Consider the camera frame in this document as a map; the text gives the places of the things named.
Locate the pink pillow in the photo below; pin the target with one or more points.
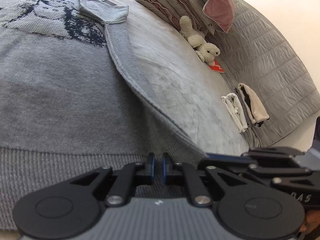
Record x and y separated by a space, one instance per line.
215 2

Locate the folded cream garment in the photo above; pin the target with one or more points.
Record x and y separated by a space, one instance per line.
255 105

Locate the grey quilted headboard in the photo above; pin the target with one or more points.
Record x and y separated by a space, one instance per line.
270 60

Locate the folded white cloth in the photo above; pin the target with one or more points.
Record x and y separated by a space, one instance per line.
233 110

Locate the red packet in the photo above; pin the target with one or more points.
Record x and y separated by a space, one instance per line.
216 67

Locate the person's right hand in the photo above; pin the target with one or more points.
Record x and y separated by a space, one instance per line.
312 221

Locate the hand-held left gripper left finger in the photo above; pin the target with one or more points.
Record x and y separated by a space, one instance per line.
151 172

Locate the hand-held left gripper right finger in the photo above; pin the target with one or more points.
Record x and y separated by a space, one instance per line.
164 171

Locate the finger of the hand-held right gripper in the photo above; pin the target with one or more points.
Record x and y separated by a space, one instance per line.
275 152
225 161

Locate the white plush toy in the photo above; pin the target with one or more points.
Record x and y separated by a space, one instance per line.
200 42

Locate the grey knit sweater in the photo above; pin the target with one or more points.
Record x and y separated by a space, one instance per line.
62 92

